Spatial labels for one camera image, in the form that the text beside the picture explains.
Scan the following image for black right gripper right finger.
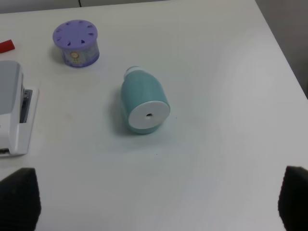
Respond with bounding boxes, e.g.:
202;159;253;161
278;166;308;231

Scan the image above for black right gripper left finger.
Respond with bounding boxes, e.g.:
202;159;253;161
0;168;41;231

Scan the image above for white grey stapler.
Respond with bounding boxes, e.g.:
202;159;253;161
0;60;39;158

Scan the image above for red capped whiteboard marker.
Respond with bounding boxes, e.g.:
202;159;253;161
0;39;15;53

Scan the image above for purple round air freshener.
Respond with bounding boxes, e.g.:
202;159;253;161
52;20;100;68

